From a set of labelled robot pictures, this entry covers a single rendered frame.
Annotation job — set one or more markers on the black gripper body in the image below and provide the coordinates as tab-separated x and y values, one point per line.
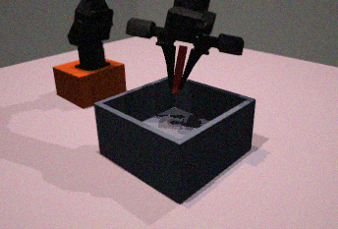
224	42

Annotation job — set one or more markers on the dark red peg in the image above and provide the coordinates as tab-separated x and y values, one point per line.
179	68

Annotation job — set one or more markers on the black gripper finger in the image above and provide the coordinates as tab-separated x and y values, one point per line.
169	51
195	54

